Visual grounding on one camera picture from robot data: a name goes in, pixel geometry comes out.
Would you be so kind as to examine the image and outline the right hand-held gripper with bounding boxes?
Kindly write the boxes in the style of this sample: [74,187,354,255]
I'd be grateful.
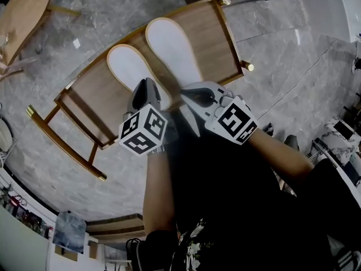
[179,80,260,147]

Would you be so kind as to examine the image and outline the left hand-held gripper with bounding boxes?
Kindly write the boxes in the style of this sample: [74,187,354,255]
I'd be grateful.
[117,77,170,157]

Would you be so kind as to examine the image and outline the white tan-edged slipper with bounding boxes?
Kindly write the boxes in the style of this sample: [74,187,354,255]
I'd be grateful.
[106,43,173,110]

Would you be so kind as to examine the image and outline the white shoe insole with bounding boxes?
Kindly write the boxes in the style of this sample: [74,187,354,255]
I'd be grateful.
[144,17,204,90]

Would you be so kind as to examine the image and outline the person's right forearm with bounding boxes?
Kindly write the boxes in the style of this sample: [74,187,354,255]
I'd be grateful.
[248,128,315,180]

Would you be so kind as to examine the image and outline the person's left forearm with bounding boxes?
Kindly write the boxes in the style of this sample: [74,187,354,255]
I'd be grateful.
[142,151,177,235]

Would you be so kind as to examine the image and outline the wooden shoe rack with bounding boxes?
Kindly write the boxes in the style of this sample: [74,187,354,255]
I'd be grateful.
[25,0,255,182]

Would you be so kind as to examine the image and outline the person's black floral shirt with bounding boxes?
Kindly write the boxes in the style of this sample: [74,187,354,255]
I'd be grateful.
[126,114,361,271]

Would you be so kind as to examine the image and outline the bouquet with pink ribbons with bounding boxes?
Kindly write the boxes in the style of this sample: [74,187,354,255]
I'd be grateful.
[0,32,38,82]

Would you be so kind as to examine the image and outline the brown wooden steps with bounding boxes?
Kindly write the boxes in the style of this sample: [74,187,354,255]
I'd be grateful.
[85,213,145,241]

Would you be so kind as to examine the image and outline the marble pattern cabinet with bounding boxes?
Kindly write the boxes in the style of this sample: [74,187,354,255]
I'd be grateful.
[321,119,361,166]

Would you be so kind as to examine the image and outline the oval wooden coffee table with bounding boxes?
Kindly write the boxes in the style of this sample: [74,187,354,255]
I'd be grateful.
[0,0,82,76]

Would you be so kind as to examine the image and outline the blue grey painting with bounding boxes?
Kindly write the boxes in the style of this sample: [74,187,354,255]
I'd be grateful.
[52,210,87,255]

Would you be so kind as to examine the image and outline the row of assorted shelf items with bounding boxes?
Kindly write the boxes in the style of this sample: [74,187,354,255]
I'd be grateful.
[0,179,55,240]

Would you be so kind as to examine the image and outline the white wire basket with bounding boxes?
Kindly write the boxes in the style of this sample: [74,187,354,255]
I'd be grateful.
[0,103,18,169]

